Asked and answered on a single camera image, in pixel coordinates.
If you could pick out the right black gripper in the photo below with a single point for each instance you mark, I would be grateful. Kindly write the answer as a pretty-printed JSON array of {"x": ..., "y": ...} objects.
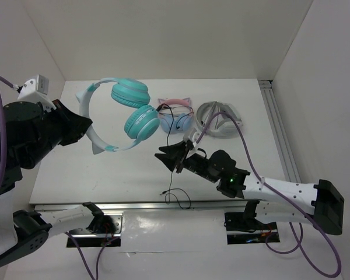
[{"x": 175, "y": 154}]

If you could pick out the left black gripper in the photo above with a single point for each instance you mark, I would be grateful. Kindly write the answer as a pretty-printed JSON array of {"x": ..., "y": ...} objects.
[{"x": 80, "y": 124}]

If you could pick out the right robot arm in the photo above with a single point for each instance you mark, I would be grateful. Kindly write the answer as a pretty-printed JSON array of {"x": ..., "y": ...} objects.
[{"x": 268, "y": 200}]

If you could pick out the pink blue cat-ear headphones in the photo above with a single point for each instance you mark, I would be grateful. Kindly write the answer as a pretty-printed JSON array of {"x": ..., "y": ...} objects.
[{"x": 176, "y": 115}]

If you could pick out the grey white headset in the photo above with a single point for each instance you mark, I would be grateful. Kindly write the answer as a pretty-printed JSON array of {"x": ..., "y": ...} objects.
[{"x": 221, "y": 126}]

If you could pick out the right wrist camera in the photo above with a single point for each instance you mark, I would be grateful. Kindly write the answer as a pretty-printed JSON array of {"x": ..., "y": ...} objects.
[{"x": 190, "y": 138}]

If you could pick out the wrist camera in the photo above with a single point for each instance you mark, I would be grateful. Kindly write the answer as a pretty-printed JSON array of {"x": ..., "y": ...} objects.
[
  {"x": 34, "y": 90},
  {"x": 190, "y": 138}
]

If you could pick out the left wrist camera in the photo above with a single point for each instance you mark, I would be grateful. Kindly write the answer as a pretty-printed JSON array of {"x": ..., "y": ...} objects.
[{"x": 34, "y": 90}]

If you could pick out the aluminium front rail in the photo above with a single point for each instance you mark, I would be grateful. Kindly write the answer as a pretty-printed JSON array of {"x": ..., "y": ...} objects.
[{"x": 149, "y": 206}]

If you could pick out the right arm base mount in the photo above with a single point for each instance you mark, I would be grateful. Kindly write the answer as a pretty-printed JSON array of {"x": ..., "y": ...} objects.
[{"x": 244, "y": 228}]

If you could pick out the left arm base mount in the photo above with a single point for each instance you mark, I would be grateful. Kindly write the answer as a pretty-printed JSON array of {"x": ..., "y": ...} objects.
[{"x": 109, "y": 231}]

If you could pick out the aluminium side rail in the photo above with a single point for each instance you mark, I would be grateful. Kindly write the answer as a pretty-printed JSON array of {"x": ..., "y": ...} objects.
[{"x": 281, "y": 140}]

